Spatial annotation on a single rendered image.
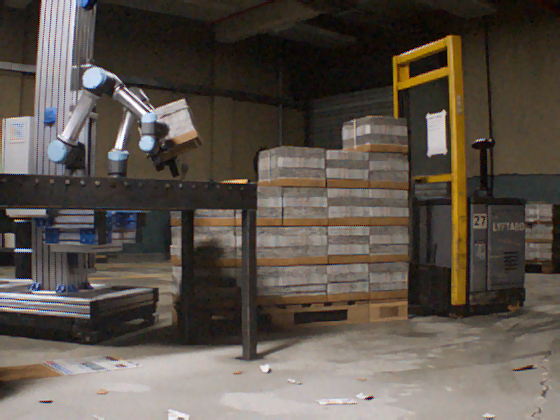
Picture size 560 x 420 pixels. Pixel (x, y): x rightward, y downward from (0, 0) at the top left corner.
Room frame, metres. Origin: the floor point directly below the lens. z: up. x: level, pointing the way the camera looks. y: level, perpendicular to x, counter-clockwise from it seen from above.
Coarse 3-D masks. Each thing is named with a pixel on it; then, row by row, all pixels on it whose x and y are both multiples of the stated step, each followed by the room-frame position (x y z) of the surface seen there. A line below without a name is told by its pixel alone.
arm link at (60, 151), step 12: (96, 72) 3.29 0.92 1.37; (108, 72) 3.37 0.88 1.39; (84, 84) 3.29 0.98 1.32; (96, 84) 3.28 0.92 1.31; (108, 84) 3.36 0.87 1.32; (84, 96) 3.32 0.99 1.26; (96, 96) 3.33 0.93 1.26; (84, 108) 3.33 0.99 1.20; (72, 120) 3.34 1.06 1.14; (84, 120) 3.36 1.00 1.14; (72, 132) 3.35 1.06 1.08; (60, 144) 3.32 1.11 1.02; (72, 144) 3.36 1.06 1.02; (48, 156) 3.36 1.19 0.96; (60, 156) 3.33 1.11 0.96; (72, 156) 3.41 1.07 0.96
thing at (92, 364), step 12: (48, 360) 2.85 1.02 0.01; (60, 360) 2.88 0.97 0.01; (72, 360) 2.90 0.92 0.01; (84, 360) 2.92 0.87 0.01; (96, 360) 2.93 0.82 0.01; (108, 360) 2.94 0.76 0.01; (120, 360) 2.96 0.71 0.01; (60, 372) 2.67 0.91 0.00; (72, 372) 2.67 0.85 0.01; (84, 372) 2.68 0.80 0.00
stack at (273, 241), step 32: (288, 192) 4.02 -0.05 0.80; (320, 192) 4.10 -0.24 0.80; (352, 192) 4.19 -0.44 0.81; (224, 256) 3.87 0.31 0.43; (288, 256) 4.02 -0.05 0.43; (320, 256) 4.10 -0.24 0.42; (224, 288) 3.87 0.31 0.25; (288, 288) 4.02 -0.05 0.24; (320, 288) 4.10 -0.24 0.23; (352, 288) 4.18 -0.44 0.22; (224, 320) 4.23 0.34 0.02; (288, 320) 4.02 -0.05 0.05; (320, 320) 4.24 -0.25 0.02; (352, 320) 4.18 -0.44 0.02
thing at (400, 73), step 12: (396, 60) 4.90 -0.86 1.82; (396, 72) 4.90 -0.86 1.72; (408, 72) 4.90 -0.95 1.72; (396, 84) 4.91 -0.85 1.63; (396, 96) 4.91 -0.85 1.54; (396, 108) 4.91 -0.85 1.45; (408, 156) 4.90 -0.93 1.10; (408, 180) 4.90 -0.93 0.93; (408, 192) 4.90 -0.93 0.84; (408, 204) 4.90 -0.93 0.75; (408, 228) 4.90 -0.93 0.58; (408, 252) 4.90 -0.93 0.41
